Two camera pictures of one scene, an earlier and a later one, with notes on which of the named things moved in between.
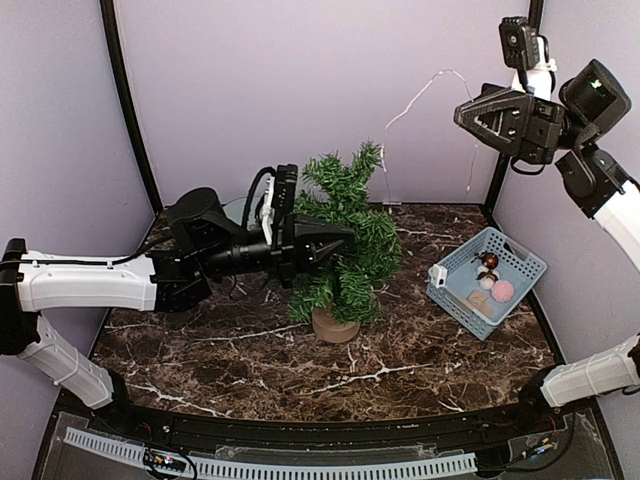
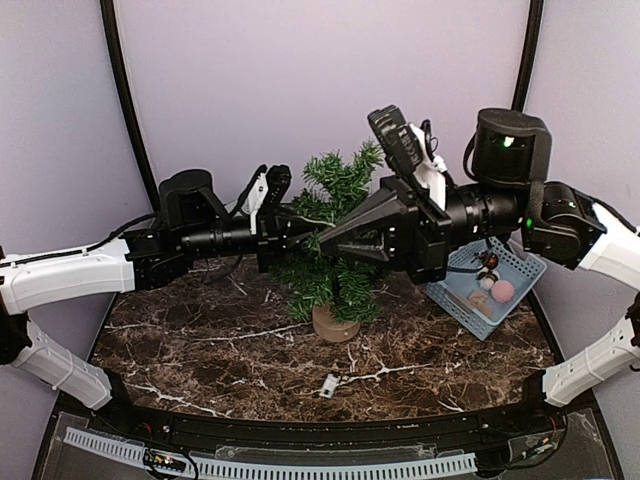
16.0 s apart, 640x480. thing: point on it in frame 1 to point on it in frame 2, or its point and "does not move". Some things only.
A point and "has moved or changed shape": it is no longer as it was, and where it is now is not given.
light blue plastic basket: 487,278 does not move
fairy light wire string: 406,109 has moved or changed shape
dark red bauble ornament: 489,259 does not move
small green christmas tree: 343,291 does not move
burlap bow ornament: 477,298 does not move
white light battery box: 438,275 has moved or changed shape
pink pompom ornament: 502,291 does not move
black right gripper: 530,125 to 418,241
